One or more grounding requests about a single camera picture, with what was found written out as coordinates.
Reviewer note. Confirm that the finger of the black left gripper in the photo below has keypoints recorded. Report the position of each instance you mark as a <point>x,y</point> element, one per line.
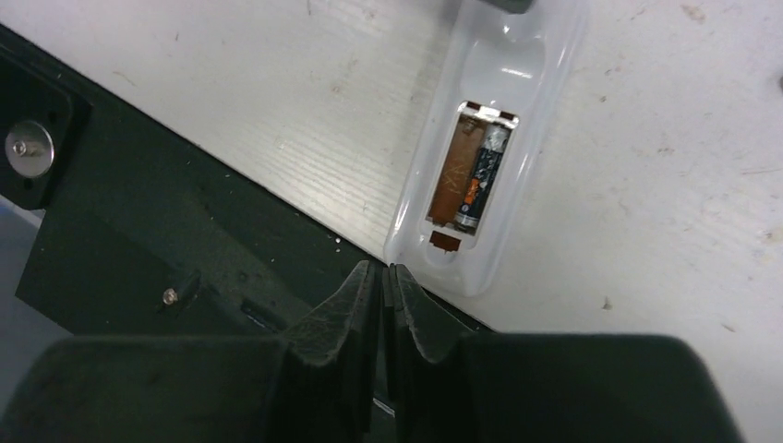
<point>511,6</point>

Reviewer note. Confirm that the black orange AAA battery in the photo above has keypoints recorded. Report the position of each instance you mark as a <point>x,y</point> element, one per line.
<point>482,178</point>

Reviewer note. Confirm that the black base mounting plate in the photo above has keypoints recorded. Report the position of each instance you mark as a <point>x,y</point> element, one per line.
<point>145,234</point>

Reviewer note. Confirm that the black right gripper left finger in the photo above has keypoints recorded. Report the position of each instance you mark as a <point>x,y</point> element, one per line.
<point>312,382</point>

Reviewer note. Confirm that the white remote control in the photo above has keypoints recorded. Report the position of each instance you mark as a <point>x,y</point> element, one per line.
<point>503,72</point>

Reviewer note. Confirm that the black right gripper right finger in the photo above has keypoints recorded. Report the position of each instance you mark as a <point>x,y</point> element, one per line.
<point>450,383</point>

